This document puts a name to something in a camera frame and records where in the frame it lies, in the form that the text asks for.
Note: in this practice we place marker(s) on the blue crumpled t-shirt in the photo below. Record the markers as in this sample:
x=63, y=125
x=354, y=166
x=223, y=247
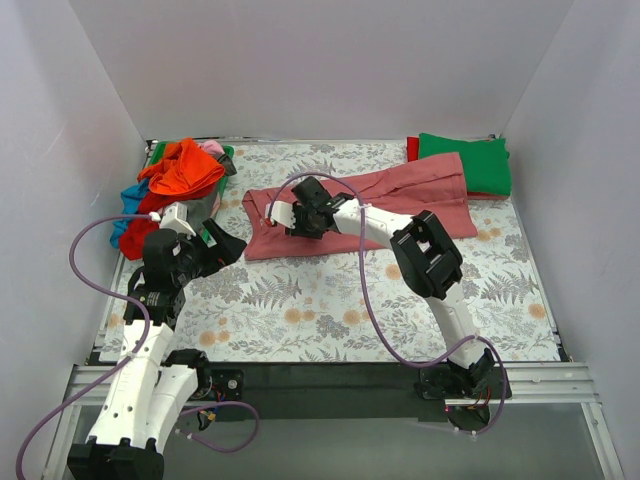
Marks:
x=131, y=198

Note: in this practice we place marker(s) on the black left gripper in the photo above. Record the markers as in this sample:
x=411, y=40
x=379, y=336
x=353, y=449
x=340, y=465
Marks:
x=211, y=245

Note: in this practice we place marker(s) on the green folded t-shirt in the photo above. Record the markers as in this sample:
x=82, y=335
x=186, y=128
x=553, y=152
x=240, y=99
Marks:
x=485, y=162

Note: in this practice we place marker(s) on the aluminium frame rail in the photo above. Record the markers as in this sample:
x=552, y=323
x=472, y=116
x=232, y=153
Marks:
x=552, y=427

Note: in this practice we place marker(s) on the green plastic laundry tray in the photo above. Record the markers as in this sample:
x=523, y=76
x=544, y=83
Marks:
x=198, y=210

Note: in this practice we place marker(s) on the dusty rose t-shirt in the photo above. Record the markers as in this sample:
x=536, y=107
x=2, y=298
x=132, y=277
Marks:
x=436, y=184

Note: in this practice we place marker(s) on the red crumpled t-shirt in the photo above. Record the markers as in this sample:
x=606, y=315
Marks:
x=131, y=241

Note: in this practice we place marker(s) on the orange crumpled t-shirt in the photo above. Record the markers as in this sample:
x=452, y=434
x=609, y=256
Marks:
x=185, y=168

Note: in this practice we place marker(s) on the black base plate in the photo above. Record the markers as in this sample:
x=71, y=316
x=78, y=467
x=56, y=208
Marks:
x=320, y=391

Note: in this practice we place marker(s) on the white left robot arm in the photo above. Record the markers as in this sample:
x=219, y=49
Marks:
x=148, y=393

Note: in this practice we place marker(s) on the grey crumpled t-shirt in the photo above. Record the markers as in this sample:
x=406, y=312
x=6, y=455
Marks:
x=207, y=206

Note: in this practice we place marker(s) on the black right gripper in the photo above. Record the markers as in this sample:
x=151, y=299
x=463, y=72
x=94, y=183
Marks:
x=302, y=223

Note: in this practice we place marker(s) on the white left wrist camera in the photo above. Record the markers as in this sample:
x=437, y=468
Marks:
x=173, y=217

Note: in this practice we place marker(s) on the light pink crumpled t-shirt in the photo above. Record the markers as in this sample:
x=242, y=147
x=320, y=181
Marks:
x=212, y=147

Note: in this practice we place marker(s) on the red folded t-shirt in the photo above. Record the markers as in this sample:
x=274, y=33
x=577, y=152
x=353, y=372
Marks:
x=412, y=154

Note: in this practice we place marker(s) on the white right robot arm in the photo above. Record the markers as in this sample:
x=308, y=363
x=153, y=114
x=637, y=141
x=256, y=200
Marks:
x=429, y=263

